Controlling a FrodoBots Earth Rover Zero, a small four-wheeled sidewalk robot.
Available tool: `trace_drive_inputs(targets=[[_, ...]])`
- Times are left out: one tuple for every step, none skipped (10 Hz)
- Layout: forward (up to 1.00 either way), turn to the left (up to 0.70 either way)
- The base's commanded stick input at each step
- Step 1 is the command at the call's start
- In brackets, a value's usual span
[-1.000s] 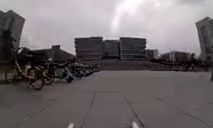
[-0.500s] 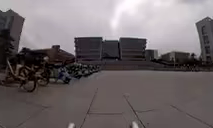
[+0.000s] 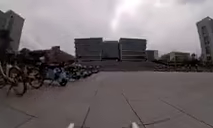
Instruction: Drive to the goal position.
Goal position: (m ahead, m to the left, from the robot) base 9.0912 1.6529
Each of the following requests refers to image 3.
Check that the tall pale building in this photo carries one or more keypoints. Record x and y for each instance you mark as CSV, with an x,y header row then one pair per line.
x,y
207,38

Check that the dark tree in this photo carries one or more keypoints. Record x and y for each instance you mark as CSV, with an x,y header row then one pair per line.
x,y
2,41

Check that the robot's own part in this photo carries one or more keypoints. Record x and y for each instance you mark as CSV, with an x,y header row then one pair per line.
x,y
71,125
135,125

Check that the tall grey building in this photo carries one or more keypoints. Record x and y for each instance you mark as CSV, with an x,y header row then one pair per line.
x,y
12,26

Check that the grey paved plaza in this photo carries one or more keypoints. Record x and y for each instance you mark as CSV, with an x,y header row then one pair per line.
x,y
127,90

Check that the wide grey stairs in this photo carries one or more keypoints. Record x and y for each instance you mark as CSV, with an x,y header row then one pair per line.
x,y
120,65

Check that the large grey central building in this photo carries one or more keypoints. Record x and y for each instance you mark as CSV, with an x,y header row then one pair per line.
x,y
109,50

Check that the low pale building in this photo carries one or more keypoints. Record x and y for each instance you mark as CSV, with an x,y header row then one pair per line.
x,y
175,56

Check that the row of parked bicycles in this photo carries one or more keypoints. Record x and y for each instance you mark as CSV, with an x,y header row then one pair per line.
x,y
34,75

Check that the row of dark bushes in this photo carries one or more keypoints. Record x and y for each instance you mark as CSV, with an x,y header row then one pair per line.
x,y
187,66

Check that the low building with sloped roof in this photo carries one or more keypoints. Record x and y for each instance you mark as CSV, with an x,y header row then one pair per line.
x,y
54,55

